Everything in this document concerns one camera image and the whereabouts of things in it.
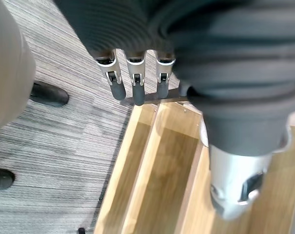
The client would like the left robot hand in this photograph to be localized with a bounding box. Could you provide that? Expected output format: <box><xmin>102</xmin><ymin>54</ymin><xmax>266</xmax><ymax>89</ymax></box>
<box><xmin>53</xmin><ymin>0</ymin><xmax>295</xmax><ymax>221</ymax></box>

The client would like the wooden rack shelf with lip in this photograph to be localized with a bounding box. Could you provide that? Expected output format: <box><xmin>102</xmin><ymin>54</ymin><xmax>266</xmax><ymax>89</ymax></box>
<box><xmin>180</xmin><ymin>125</ymin><xmax>295</xmax><ymax>234</ymax></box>

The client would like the dark left robot foot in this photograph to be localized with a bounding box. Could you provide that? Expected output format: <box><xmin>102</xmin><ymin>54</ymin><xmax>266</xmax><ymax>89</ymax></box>
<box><xmin>29</xmin><ymin>81</ymin><xmax>70</xmax><ymax>107</ymax></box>

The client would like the dark robot foot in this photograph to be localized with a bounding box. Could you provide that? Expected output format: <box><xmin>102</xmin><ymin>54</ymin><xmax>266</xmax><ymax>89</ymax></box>
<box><xmin>0</xmin><ymin>168</ymin><xmax>16</xmax><ymax>192</ymax></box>
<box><xmin>29</xmin><ymin>81</ymin><xmax>70</xmax><ymax>107</ymax></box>

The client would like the dark right robot foot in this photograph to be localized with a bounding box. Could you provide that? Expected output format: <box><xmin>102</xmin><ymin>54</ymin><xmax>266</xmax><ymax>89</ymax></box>
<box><xmin>0</xmin><ymin>168</ymin><xmax>16</xmax><ymax>192</ymax></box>

